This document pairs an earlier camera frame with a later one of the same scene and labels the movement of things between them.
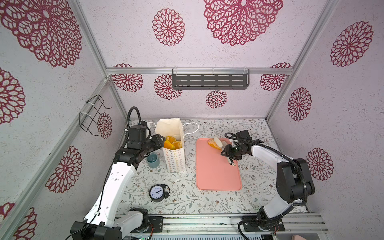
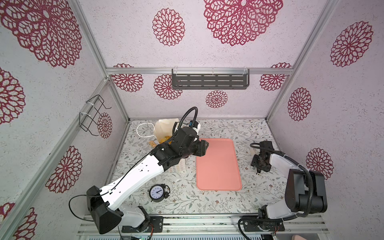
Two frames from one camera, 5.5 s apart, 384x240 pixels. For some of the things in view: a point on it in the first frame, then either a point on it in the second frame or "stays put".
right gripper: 227,148 → 254,162
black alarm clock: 158,193 stays put
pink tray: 214,171 stays put
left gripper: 159,143 → 201,147
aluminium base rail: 227,224 stays put
